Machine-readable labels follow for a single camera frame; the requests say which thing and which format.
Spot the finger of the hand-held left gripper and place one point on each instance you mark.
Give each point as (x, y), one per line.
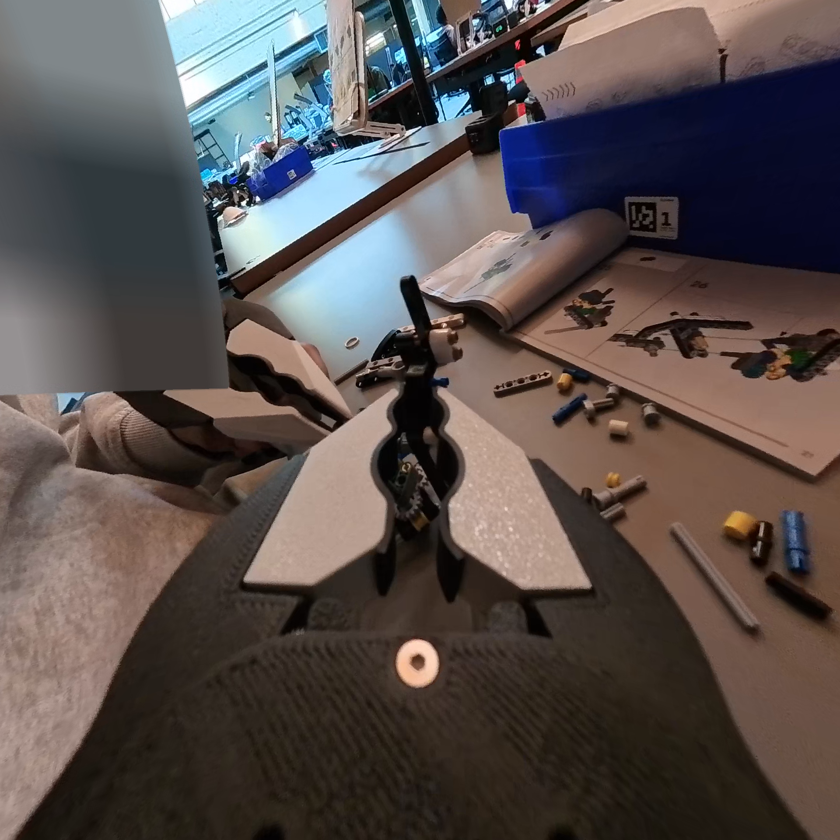
(275, 420)
(282, 351)

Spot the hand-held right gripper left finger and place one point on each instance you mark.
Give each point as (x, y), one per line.
(328, 512)

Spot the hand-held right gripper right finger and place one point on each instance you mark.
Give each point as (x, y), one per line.
(512, 518)

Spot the black lego assembly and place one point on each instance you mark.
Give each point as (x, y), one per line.
(415, 367)

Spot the person's left forearm grey sleeve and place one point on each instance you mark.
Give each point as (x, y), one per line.
(111, 426)

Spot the grey lego connector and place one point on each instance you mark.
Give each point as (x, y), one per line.
(613, 512)

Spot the grey lego axle pin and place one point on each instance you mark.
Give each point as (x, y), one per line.
(620, 492)

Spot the white round lego piece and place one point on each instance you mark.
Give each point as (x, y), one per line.
(619, 428)

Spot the yellow and blue lego pin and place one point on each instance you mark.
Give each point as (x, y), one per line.
(568, 379)

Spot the grey round lego piece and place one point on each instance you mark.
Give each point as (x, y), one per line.
(651, 412)

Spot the lego instruction booklet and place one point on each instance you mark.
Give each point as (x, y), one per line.
(656, 367)

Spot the long grey lego axle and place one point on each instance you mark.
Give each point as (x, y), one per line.
(715, 577)

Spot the yellow lego cylinder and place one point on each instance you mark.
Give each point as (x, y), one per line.
(738, 525)

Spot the long blue lego pin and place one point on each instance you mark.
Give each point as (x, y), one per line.
(795, 541)

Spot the black lego axle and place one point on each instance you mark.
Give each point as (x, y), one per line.
(797, 594)

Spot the person's left hand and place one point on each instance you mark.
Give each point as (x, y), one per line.
(216, 456)

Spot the wood-edged grey table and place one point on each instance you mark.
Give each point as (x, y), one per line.
(315, 210)

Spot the small blue bin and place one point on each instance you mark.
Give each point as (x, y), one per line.
(282, 174)

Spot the person's grey sweatshirt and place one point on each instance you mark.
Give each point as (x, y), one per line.
(85, 590)

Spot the black device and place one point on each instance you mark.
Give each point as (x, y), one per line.
(487, 121)

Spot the black pillar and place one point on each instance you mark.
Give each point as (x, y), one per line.
(413, 65)

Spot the dark bottle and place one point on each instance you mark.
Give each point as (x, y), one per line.
(533, 110)

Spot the blue plastic bin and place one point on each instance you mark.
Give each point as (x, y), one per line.
(689, 164)

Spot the white paper bag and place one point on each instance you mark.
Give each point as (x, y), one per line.
(630, 59)

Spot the black and grey lego frame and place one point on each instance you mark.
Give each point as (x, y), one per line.
(375, 375)

